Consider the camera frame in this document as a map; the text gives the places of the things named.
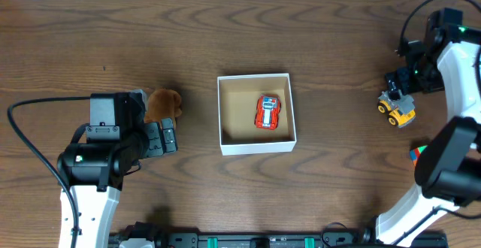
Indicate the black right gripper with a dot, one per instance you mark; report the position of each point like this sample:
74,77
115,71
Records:
398,81

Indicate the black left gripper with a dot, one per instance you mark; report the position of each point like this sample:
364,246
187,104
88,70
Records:
151,140

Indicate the yellow toy dump truck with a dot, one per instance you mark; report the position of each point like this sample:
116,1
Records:
399,112

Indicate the red toy fire truck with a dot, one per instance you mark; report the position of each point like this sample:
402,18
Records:
267,112

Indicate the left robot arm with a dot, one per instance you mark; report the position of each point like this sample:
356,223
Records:
94,173

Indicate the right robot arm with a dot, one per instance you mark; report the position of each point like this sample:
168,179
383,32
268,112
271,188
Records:
445,179

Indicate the brown plush toy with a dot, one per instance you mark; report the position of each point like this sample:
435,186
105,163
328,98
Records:
163,103

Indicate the colourful puzzle cube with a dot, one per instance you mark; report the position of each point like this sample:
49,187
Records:
415,153

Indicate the white cardboard box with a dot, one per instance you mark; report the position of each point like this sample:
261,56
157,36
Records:
238,99

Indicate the black right camera box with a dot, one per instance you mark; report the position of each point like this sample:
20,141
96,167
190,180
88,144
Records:
412,51

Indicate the black camera box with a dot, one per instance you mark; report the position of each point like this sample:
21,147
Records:
412,51
114,115

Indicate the black left camera box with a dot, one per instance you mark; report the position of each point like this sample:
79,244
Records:
114,115

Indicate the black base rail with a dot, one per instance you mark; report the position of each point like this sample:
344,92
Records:
149,235

